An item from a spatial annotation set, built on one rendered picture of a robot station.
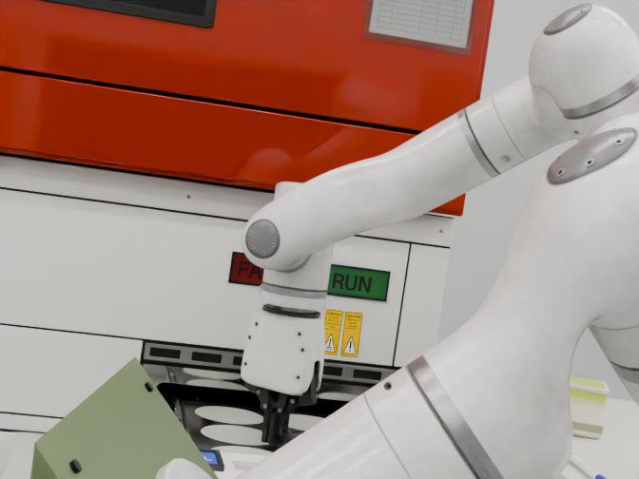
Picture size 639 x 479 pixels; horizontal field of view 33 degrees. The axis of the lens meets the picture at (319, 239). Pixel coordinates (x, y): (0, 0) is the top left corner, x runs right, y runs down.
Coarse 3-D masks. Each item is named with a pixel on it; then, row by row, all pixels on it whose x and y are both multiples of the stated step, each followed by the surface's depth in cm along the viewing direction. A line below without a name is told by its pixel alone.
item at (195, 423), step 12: (192, 408) 152; (240, 408) 156; (252, 408) 157; (192, 420) 144; (204, 420) 145; (192, 432) 138; (288, 432) 146; (300, 432) 147; (204, 444) 133; (216, 444) 134; (228, 444) 135; (276, 444) 138
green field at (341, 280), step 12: (336, 276) 163; (348, 276) 163; (360, 276) 164; (372, 276) 164; (384, 276) 164; (336, 288) 163; (348, 288) 163; (360, 288) 164; (372, 288) 164; (384, 288) 164
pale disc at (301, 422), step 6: (294, 414) 157; (300, 414) 158; (294, 420) 153; (300, 420) 154; (306, 420) 154; (312, 420) 155; (318, 420) 155; (288, 426) 149; (294, 426) 149; (300, 426) 150; (306, 426) 150; (312, 426) 151
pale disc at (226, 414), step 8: (200, 408) 153; (208, 408) 153; (216, 408) 154; (224, 408) 155; (232, 408) 156; (208, 416) 148; (216, 416) 149; (224, 416) 150; (232, 416) 150; (240, 416) 151; (248, 416) 152; (256, 416) 152
